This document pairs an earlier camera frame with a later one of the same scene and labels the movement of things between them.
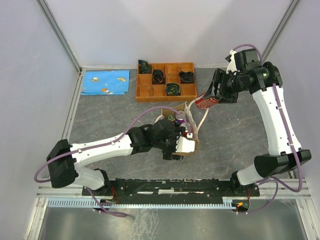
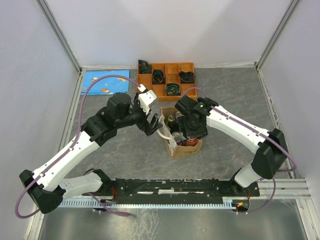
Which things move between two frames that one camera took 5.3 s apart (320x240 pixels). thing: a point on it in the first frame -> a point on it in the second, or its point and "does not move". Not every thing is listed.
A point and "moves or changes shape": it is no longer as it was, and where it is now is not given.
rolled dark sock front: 172,89 does not move
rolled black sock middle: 158,77 does not move
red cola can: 203,103 moves or changes shape
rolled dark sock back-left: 144,67 does not move
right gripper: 220,76 -> 202,131
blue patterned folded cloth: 105,82 does not move
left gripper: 168,154 -> 148,127
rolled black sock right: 187,77 does not move
